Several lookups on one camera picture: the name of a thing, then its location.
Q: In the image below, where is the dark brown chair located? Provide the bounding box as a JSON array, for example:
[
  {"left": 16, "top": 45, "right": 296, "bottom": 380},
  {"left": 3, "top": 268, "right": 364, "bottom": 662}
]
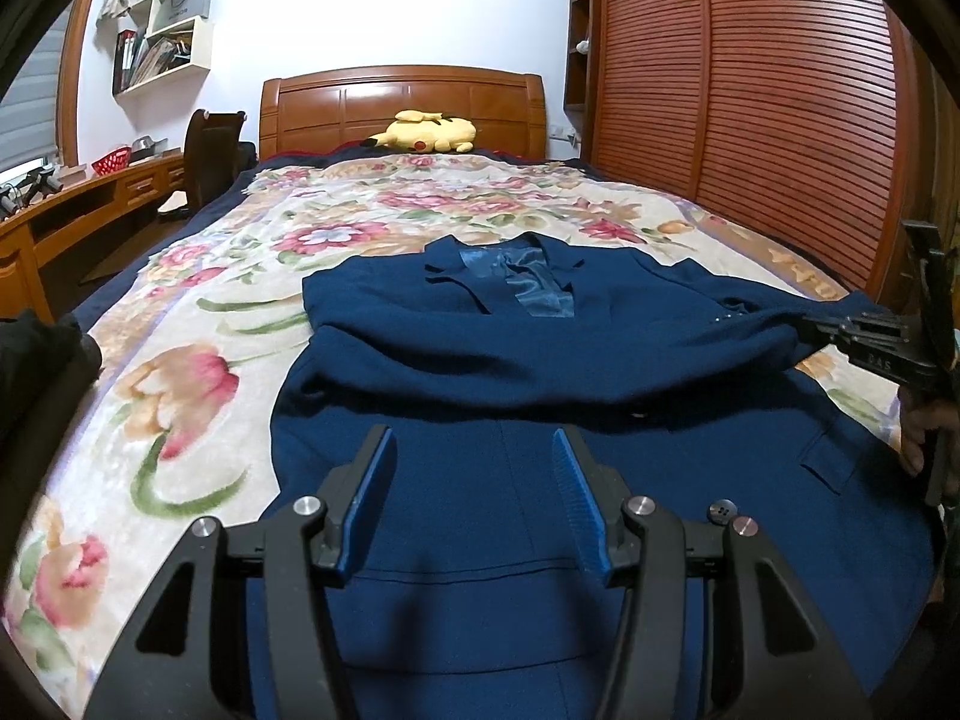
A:
[{"left": 157, "top": 109, "right": 248, "bottom": 222}]

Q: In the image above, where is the navy blue suit jacket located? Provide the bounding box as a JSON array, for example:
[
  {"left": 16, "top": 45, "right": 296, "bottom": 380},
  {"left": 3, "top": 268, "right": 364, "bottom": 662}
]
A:
[{"left": 247, "top": 232, "right": 938, "bottom": 720}]

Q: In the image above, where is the white wall shelf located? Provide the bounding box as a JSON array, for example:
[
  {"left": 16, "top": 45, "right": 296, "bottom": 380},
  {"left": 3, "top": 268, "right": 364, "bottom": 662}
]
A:
[{"left": 111, "top": 0, "right": 226, "bottom": 98}]

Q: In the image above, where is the wooden bed headboard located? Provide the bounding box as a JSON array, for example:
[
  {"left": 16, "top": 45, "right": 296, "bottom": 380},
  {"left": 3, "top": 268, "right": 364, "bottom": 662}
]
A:
[{"left": 259, "top": 65, "right": 546, "bottom": 162}]

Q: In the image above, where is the grey window blind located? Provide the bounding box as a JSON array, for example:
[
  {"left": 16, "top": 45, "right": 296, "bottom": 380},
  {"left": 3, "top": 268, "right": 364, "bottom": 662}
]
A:
[{"left": 0, "top": 4, "right": 76, "bottom": 173}]

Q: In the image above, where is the wooden desk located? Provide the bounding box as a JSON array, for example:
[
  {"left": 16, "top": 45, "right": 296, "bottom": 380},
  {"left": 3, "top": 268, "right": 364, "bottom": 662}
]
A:
[{"left": 0, "top": 150, "right": 188, "bottom": 323}]

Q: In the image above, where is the floral plush blanket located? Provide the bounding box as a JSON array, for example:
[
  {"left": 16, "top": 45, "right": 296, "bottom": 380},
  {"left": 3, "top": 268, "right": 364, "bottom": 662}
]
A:
[{"left": 0, "top": 152, "right": 905, "bottom": 720}]

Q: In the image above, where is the black metal tool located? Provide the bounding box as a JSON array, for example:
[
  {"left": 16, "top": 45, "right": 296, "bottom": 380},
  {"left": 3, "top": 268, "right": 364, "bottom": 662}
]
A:
[{"left": 0, "top": 165, "right": 62, "bottom": 215}]

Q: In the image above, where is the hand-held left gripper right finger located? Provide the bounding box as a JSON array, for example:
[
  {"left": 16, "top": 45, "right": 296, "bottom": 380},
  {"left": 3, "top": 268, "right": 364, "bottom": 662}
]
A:
[{"left": 551, "top": 424, "right": 875, "bottom": 720}]

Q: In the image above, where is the dark cloth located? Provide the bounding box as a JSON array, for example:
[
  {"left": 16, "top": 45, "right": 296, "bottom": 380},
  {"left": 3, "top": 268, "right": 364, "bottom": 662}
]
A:
[{"left": 0, "top": 311, "right": 102, "bottom": 458}]

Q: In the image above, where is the yellow plush toy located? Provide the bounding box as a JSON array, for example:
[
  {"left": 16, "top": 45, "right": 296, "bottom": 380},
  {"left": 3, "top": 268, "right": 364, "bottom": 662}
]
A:
[{"left": 360, "top": 110, "right": 479, "bottom": 155}]

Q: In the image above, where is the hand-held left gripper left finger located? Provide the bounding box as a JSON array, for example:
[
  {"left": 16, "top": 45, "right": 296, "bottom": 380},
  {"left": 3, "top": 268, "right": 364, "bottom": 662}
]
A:
[{"left": 81, "top": 424, "right": 398, "bottom": 720}]

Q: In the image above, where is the person's right hand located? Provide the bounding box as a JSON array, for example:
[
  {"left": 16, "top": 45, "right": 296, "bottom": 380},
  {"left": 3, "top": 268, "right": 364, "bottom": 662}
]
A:
[{"left": 900, "top": 399, "right": 936, "bottom": 478}]

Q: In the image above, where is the wooden open side shelf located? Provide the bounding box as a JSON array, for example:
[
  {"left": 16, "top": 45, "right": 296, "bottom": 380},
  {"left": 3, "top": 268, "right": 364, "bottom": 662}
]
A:
[{"left": 564, "top": 0, "right": 595, "bottom": 115}]

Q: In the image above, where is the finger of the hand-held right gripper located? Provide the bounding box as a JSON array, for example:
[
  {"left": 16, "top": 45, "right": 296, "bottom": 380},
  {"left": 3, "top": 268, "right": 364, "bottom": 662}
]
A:
[{"left": 796, "top": 311, "right": 850, "bottom": 352}]

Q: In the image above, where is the row of books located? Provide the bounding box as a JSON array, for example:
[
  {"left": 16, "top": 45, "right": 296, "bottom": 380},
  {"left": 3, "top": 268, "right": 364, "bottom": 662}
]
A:
[{"left": 114, "top": 15, "right": 200, "bottom": 92}]

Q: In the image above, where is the white paper bag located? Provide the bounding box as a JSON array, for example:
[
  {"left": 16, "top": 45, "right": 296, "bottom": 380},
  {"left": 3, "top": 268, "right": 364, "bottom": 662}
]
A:
[{"left": 154, "top": 0, "right": 215, "bottom": 23}]

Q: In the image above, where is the wooden louvered wardrobe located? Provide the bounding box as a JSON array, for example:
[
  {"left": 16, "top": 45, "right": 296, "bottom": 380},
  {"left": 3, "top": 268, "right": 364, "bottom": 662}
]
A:
[{"left": 585, "top": 0, "right": 923, "bottom": 316}]

